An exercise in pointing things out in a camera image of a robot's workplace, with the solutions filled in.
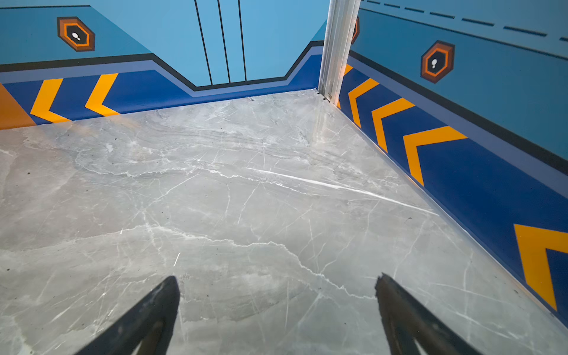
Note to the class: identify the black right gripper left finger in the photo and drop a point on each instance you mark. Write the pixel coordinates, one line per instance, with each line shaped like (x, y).
(147, 328)

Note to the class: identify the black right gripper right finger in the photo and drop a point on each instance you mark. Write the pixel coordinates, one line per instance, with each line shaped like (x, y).
(410, 328)

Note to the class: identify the aluminium corner post right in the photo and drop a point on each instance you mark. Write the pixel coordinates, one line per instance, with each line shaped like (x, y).
(339, 31)

